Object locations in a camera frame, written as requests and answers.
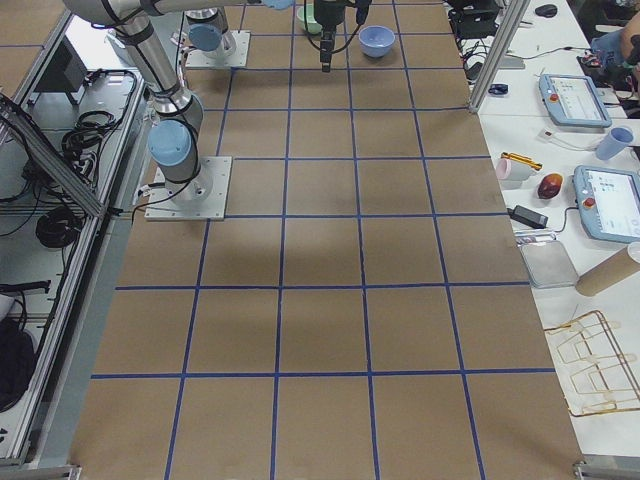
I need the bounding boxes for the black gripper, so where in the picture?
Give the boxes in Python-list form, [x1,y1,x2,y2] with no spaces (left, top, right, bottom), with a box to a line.
[314,0,347,73]

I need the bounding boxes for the blue bowl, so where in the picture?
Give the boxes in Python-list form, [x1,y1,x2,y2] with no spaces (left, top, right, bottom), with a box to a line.
[358,25,396,58]

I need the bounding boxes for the yellow black tool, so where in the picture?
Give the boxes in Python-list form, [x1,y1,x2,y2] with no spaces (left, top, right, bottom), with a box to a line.
[501,152,543,171]

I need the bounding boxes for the pink white mug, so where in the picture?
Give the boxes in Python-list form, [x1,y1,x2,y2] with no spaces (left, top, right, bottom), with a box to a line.
[495,158,536,182]

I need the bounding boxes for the black computer mouse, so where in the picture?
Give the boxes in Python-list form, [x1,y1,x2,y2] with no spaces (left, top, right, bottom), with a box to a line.
[534,4,558,19]

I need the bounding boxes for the far teach pendant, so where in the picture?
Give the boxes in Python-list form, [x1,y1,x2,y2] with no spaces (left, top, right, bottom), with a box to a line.
[538,74,612,128]

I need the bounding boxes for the teach pendant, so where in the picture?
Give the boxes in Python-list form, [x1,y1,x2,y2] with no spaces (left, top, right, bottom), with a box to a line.
[538,74,612,128]
[573,165,639,243]

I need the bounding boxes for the black power adapter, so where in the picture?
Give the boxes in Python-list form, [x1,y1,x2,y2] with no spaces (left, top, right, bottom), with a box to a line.
[507,205,548,229]

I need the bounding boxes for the red apple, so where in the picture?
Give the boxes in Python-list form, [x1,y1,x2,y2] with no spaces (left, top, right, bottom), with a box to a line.
[537,173,563,200]

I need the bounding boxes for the light blue plastic cup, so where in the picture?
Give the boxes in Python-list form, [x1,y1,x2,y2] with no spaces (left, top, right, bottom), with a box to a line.
[595,126,634,161]

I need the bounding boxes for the clear lidded container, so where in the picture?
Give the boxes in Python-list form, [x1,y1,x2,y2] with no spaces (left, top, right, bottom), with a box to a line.
[516,232,578,289]

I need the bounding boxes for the near teach pendant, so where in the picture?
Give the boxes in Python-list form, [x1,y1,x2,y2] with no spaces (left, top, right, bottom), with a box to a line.
[573,165,639,243]

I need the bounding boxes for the cardboard tube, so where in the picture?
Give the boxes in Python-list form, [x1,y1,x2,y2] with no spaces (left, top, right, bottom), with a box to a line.
[575,242,639,296]

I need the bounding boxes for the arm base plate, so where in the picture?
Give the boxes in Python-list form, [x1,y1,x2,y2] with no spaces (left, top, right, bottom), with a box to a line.
[185,26,251,70]
[144,156,233,221]

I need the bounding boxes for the aluminium frame post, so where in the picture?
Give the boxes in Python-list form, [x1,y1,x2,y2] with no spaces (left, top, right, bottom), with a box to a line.
[468,0,530,113]

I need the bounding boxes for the coiled black cables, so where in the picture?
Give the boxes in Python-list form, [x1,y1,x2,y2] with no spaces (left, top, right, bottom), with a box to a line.
[60,110,119,176]

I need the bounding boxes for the gold wire rack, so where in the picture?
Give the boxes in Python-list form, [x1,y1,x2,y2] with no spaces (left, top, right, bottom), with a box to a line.
[544,310,639,418]

